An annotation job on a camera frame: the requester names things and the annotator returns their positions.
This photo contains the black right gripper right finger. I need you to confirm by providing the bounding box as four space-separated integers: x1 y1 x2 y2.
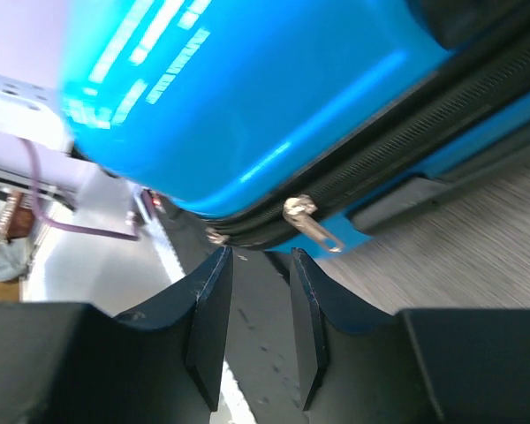
290 249 530 423

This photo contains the blue suitcase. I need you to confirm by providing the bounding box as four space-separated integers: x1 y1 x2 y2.
61 0 530 258

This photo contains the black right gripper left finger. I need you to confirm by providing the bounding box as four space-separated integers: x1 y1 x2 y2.
0 247 233 423

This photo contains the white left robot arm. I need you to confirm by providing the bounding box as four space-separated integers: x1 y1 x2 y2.
0 75 73 153

